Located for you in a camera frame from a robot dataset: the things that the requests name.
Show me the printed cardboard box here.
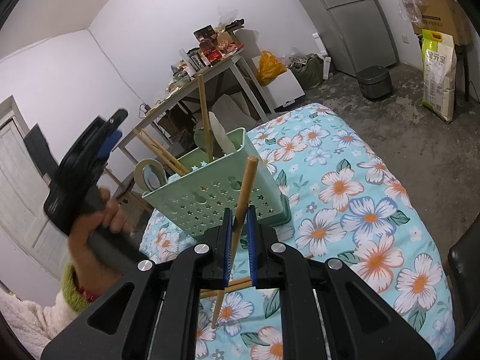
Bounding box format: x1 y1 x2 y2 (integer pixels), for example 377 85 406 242
410 0 473 46

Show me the pile of bamboo chopsticks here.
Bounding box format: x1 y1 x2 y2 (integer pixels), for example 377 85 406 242
200 253 315 300

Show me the grey desk with white legs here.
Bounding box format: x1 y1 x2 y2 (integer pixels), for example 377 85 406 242
133 50 274 158

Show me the white panelled door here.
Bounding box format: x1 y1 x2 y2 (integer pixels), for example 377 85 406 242
0 118 70 261

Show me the dark grey rice cooker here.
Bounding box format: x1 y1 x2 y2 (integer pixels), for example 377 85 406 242
356 65 392 101

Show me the person's left forearm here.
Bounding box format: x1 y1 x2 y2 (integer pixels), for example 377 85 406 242
0 262 99 360

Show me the white plastic serving spoon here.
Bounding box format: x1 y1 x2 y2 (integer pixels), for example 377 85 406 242
208 112 235 156

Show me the floral tablecloth table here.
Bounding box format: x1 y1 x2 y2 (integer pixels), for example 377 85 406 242
139 102 456 360

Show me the wooden chair with dark seat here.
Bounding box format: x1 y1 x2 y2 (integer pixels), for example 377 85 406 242
103 157 152 214

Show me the grey refrigerator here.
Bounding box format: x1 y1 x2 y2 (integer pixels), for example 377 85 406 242
304 0 398 77

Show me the clutter of food packages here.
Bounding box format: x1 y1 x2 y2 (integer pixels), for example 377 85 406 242
170 19 246 87

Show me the slim tan bamboo chopstick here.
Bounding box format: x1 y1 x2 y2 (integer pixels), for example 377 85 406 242
132 129 181 176
140 127 190 175

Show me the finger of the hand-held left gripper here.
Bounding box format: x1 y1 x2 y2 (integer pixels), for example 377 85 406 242
99 109 129 132
98 128 123 161

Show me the thick tan bamboo chopstick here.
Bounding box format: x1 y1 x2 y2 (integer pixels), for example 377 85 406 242
211 156 259 330

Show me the yellow plastic bag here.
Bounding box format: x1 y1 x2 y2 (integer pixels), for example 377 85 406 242
256 50 287 86

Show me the yellow green rice bag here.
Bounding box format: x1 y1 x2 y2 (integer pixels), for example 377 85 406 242
421 29 457 122

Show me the olive green cloth bag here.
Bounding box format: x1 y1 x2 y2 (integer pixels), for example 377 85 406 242
290 54 325 90

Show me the large cardboard box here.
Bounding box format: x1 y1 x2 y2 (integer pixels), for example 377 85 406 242
157 114 185 136

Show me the grey pillow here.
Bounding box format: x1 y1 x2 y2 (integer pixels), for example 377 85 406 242
215 94 263 124

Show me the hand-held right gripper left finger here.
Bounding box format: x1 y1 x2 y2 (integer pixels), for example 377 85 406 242
40 207 234 360

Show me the white box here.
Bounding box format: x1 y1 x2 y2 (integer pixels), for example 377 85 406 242
251 55 305 110

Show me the beige plastic ladle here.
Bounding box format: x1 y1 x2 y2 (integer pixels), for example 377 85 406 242
134 159 167 192

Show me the green plastic utensil basket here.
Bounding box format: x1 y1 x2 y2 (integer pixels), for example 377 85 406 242
142 127 292 239

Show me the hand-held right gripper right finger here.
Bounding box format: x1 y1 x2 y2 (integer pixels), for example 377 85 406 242
245 205 437 360

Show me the person's left hand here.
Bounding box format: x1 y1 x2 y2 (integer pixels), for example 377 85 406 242
69 187 136 298

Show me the crumpled clear plastic bag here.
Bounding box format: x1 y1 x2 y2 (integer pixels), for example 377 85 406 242
399 0 428 23

